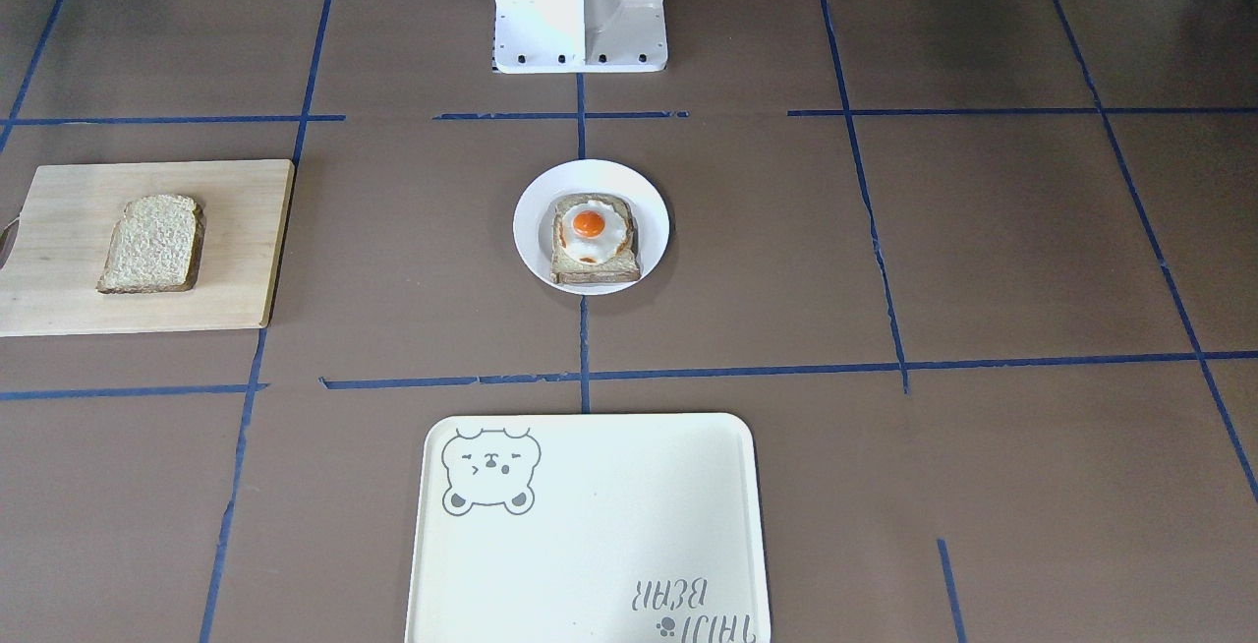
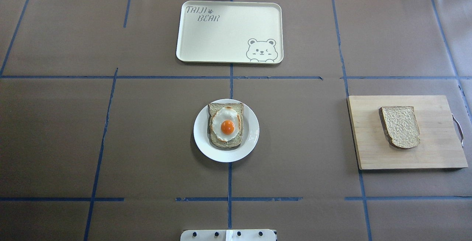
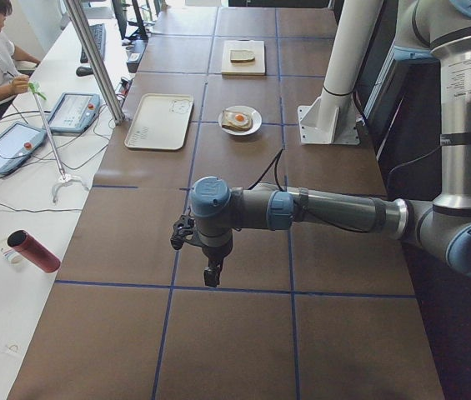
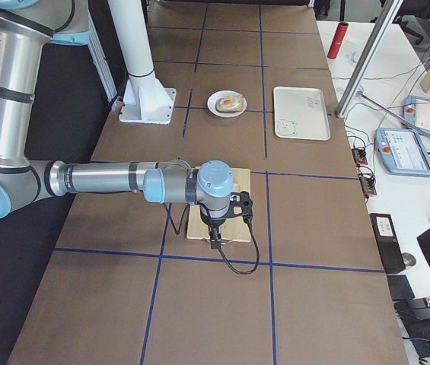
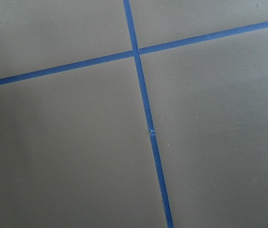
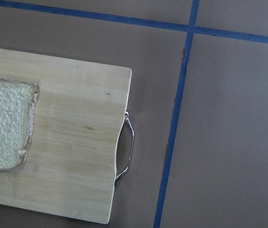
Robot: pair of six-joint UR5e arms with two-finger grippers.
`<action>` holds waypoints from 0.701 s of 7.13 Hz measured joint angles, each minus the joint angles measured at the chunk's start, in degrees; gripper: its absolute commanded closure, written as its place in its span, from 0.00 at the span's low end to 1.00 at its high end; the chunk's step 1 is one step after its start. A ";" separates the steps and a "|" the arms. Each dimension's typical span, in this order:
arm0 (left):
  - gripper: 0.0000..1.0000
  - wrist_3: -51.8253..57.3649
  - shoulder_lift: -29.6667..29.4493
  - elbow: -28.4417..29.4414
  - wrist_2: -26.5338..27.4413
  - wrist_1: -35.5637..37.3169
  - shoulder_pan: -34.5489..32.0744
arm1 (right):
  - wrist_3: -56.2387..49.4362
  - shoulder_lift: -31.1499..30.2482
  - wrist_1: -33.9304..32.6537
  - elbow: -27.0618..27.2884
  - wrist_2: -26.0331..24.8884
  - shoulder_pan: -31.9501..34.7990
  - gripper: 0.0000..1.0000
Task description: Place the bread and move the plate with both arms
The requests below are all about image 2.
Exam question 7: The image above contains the wooden cutting board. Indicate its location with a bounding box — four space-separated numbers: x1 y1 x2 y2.
347 95 468 170

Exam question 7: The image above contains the bread slice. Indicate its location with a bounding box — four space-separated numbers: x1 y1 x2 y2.
208 103 244 149
379 106 420 149

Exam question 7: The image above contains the fried egg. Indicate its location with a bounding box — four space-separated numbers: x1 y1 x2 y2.
210 106 241 142

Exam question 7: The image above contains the cream bear serving tray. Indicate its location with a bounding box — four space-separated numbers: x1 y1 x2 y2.
176 1 284 64

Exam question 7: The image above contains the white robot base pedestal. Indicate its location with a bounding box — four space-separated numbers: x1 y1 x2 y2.
180 229 278 241

